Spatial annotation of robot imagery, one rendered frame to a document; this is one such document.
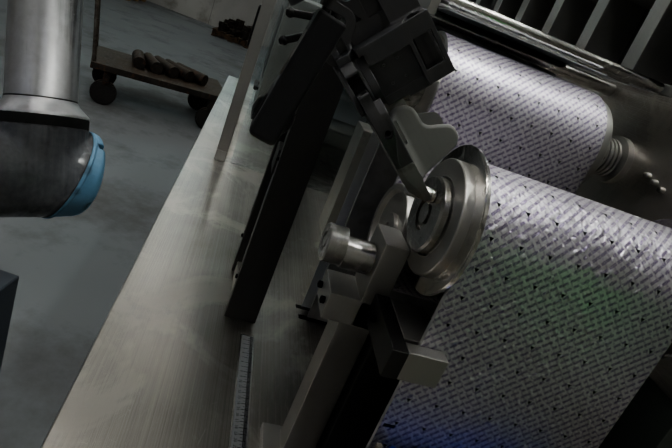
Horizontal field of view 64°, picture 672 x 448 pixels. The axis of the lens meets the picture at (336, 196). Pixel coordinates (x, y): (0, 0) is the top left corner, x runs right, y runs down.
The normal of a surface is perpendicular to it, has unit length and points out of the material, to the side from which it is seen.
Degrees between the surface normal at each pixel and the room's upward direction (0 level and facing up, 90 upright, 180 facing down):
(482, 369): 90
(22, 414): 0
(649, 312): 90
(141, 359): 0
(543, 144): 92
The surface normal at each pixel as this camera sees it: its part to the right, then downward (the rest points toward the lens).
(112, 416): 0.35, -0.88
